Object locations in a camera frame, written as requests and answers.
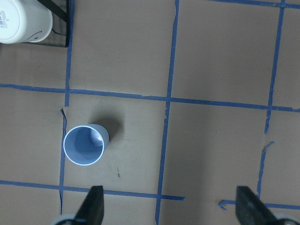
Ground black wire rack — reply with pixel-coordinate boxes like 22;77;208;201
28;0;71;48

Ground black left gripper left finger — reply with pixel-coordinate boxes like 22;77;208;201
73;186;104;225

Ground white ceramic mug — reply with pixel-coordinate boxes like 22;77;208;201
0;0;53;44

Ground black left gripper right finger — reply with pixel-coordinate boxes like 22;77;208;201
235;186;278;225

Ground light blue plastic cup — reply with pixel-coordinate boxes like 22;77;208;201
63;124;110;166

